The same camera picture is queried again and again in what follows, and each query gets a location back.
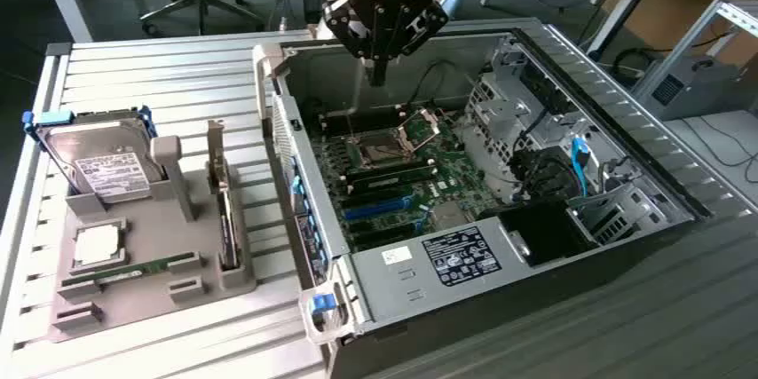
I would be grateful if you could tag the CPU socket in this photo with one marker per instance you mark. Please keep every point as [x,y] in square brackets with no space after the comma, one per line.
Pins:
[379,152]

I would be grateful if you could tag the metal socket cover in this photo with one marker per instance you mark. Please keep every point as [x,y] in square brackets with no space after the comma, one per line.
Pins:
[423,128]

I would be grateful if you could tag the silver chipset heatsink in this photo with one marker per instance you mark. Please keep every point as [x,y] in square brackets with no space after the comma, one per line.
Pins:
[452,215]

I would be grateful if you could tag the black RAM stick with label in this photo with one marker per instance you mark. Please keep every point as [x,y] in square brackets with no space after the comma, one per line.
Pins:
[384,182]

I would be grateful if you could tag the silver CPU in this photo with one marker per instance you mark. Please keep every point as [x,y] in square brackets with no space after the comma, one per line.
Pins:
[97,243]

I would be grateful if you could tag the grey parts rack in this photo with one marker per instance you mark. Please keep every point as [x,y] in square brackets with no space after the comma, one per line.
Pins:
[148,237]

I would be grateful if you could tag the black office chair base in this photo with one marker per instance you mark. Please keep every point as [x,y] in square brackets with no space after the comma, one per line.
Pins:
[204,6]

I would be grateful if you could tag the large brown wooden box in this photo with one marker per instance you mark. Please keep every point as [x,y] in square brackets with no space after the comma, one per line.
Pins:
[675,15]

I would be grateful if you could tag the green RAM stick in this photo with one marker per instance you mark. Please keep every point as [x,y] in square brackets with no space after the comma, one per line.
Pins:
[136,269]

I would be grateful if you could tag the grey power supply unit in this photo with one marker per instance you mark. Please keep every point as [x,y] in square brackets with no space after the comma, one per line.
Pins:
[413,281]

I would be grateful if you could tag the black expansion slot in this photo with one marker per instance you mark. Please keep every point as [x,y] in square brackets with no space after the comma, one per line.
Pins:
[384,227]

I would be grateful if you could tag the green motherboard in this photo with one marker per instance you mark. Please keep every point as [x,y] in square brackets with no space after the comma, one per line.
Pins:
[455,175]

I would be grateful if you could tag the silver drive cage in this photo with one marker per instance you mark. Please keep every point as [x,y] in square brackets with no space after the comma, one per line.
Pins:
[497,130]

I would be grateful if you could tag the blue expansion slot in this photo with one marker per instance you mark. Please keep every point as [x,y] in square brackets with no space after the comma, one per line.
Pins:
[379,208]

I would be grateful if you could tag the thin metal locking lever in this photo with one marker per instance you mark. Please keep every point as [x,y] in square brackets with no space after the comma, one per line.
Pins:
[349,119]

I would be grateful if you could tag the blue case latch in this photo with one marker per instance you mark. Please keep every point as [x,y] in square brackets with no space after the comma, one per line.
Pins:
[323,302]

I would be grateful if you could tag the graphics card with fan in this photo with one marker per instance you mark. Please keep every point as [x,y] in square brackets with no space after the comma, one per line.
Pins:
[226,219]

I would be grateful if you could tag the grey metal cabinet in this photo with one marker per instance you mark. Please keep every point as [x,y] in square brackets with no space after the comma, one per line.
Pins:
[710,86]

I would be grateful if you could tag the hard disk with blue caddy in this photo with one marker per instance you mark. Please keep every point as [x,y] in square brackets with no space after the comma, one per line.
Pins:
[112,166]

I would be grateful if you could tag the open black PC case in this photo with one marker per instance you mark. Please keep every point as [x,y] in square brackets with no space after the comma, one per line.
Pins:
[592,272]

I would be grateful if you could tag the silver disk bay bracket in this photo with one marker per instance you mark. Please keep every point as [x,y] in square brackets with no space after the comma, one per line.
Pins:
[615,215]

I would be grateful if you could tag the aluminium profile frame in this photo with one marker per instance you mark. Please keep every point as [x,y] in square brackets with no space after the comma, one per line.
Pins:
[689,39]

